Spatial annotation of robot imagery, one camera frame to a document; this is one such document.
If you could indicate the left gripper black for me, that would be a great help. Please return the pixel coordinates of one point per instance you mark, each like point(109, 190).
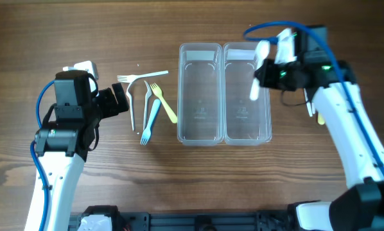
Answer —
point(112, 108)

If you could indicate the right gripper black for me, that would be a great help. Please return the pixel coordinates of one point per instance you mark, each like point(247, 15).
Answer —
point(268, 71)

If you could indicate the white curved thin fork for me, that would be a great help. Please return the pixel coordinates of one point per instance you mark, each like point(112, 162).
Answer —
point(131, 104)

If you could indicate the white fork horizontal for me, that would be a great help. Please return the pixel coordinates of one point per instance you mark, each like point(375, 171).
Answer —
point(133, 77)

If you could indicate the white fork with narrow handle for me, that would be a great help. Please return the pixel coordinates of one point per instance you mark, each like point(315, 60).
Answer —
point(146, 99)

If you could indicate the white spoon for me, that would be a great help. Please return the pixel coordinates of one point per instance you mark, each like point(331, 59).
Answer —
point(308, 104)
point(261, 52)
point(313, 110)

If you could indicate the yellow plastic fork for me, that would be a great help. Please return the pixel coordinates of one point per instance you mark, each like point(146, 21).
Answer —
point(158, 92)

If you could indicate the light blue plastic fork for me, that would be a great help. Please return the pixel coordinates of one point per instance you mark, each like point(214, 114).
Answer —
point(147, 132)

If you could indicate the yellow plastic spoon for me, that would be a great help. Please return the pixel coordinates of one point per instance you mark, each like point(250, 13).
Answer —
point(320, 119)

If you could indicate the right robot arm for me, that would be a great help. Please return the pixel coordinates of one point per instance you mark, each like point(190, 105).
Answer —
point(300, 58)

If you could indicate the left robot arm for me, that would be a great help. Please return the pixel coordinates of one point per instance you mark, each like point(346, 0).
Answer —
point(66, 134)

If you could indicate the right clear plastic container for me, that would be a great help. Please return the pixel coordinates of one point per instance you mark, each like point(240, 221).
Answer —
point(247, 122)

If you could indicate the clear plastic container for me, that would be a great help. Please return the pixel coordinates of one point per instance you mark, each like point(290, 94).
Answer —
point(247, 122)
point(200, 94)

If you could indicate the left clear plastic container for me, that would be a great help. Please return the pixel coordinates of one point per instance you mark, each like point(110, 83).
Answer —
point(200, 94)

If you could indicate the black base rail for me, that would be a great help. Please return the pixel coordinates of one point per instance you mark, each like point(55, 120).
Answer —
point(106, 217)

